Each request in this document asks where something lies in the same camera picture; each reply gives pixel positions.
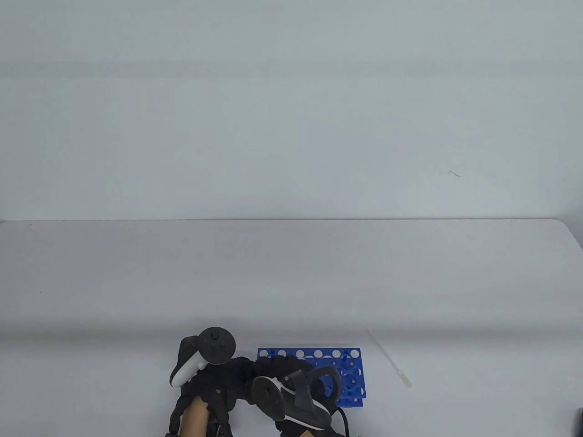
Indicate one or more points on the person's left hand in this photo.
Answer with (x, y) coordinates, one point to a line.
(223, 382)

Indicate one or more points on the person's right hand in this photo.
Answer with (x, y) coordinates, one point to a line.
(284, 366)

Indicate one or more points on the blue test tube rack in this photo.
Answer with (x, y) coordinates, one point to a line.
(309, 353)

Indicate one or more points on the clear plastic transfer pipette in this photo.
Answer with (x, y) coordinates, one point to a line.
(403, 378)

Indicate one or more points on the person's left forearm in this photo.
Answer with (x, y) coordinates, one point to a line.
(196, 419)

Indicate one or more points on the white and black left controller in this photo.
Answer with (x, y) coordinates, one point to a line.
(216, 346)

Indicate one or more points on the black right controller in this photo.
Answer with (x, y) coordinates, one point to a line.
(300, 405)

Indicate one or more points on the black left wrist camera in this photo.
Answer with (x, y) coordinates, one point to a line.
(221, 428)

